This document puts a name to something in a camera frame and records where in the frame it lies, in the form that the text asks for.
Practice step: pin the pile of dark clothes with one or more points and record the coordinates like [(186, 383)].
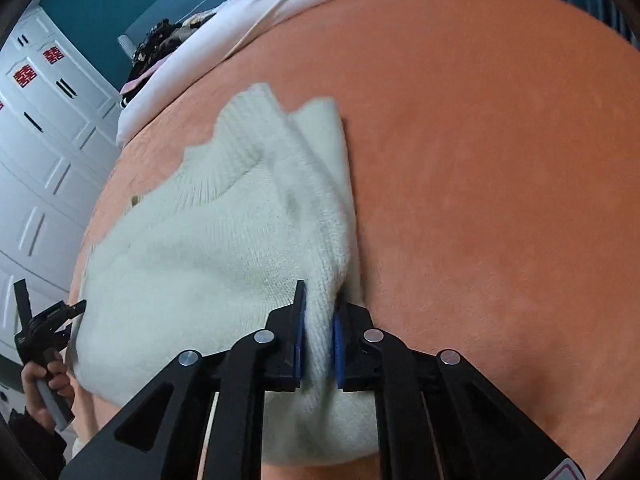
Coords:
[(155, 50)]

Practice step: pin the white knitted sweater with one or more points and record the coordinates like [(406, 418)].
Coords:
[(210, 255)]

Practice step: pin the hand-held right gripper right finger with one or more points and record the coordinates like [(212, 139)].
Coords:
[(339, 350)]

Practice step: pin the orange blanket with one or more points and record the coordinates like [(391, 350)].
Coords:
[(480, 170)]

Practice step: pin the white wardrobe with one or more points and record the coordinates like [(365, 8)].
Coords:
[(45, 160)]

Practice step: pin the teal headboard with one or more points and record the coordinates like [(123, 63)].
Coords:
[(130, 5)]

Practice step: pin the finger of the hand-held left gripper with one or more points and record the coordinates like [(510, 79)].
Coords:
[(75, 307)]

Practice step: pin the white quilt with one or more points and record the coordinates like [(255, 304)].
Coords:
[(210, 35)]

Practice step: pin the person's left hand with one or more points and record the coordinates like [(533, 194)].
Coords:
[(47, 385)]

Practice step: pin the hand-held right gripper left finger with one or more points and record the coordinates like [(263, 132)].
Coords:
[(299, 345)]

